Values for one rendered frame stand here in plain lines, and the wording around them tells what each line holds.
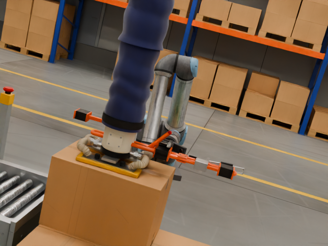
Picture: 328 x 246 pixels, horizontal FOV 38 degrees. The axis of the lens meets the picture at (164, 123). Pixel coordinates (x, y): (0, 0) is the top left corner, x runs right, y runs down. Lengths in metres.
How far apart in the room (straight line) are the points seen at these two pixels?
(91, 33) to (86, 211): 9.13
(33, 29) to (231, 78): 4.34
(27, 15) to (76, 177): 8.43
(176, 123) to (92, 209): 0.97
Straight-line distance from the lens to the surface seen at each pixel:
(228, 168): 2.48
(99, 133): 2.55
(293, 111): 9.62
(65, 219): 2.61
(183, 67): 2.87
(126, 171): 2.45
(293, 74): 10.82
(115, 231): 2.53
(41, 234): 2.60
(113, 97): 2.43
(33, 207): 2.70
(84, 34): 11.51
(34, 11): 10.66
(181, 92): 2.99
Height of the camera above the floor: 1.85
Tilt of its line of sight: 14 degrees down
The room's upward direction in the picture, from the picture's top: 14 degrees clockwise
